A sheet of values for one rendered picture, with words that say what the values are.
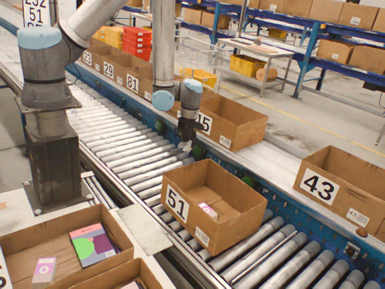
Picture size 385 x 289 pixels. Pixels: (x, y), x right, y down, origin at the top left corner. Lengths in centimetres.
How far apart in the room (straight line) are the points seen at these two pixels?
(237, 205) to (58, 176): 83
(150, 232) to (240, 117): 102
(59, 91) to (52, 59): 12
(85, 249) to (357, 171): 131
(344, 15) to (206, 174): 505
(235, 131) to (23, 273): 115
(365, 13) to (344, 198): 493
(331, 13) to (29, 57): 564
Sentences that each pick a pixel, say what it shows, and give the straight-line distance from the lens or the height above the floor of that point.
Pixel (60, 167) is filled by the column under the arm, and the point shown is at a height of 94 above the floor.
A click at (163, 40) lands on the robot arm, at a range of 119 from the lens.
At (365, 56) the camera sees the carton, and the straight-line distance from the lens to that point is 584.
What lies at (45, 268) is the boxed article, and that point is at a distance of 120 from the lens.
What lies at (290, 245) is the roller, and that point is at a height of 75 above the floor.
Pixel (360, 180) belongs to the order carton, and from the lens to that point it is 173.
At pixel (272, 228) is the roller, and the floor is 74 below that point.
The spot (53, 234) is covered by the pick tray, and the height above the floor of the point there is 77.
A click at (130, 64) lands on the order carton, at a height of 96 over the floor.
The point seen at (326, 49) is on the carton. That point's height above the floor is 96.
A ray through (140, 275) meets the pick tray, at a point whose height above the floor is 77.
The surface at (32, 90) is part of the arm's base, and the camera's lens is 129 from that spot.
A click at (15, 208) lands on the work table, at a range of 154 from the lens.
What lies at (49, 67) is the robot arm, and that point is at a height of 136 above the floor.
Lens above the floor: 170
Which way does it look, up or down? 28 degrees down
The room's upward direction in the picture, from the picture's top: 8 degrees clockwise
